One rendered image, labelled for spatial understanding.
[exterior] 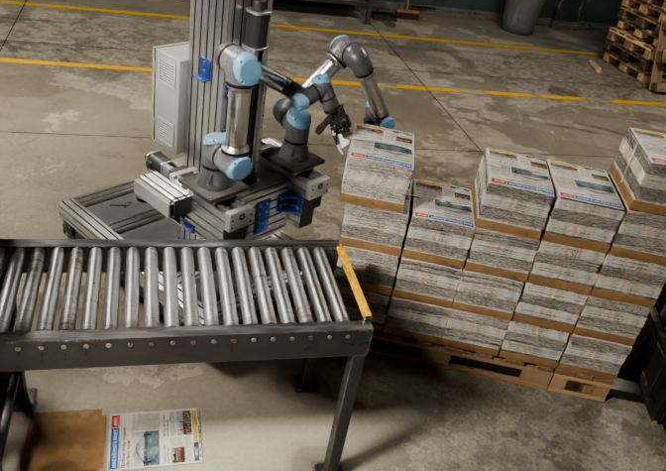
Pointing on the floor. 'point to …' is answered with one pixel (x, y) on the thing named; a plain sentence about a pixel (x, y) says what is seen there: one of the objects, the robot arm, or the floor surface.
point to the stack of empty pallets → (635, 53)
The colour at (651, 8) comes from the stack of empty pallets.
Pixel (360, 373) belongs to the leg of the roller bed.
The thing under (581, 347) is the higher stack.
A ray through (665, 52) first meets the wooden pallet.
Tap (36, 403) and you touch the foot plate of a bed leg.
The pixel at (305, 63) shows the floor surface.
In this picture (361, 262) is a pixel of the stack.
